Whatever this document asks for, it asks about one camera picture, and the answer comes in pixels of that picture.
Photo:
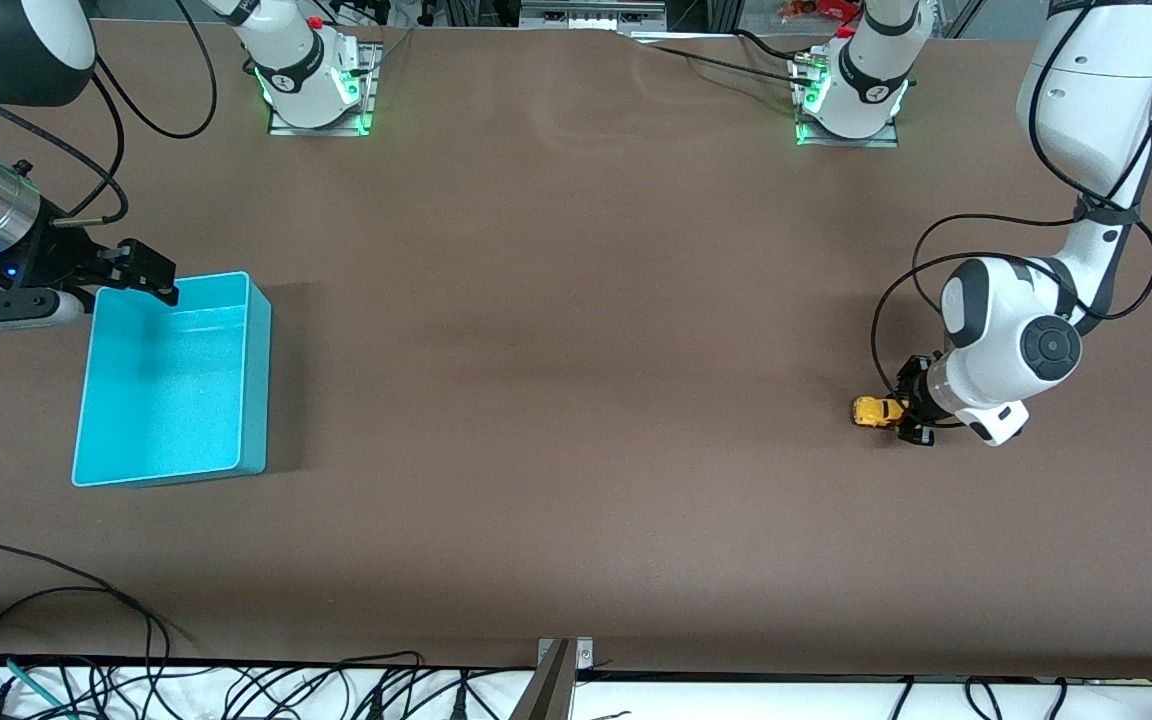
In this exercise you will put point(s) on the red orange package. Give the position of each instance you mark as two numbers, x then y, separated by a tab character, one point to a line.
816	10

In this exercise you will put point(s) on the aluminium frame strut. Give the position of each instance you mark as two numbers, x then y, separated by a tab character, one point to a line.
961	15

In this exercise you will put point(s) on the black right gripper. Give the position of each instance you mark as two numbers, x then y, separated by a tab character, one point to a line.
54	256

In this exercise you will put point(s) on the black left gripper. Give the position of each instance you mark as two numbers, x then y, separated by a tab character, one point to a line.
914	392

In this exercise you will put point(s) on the silver aluminium frame rail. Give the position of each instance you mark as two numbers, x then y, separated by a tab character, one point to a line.
591	15

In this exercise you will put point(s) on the yellow beetle toy car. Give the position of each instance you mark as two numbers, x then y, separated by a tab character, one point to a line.
874	411

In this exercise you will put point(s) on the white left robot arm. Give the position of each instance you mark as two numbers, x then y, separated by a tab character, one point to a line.
1016	340

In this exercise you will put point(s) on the turquoise plastic bin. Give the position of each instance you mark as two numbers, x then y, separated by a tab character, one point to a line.
166	400

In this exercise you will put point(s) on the grey metal bracket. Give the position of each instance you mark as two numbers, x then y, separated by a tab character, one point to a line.
586	652

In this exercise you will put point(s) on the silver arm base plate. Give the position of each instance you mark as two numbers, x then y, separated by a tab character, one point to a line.
891	140
368	95

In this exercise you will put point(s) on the dark metal strut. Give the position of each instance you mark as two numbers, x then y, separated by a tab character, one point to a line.
546	695

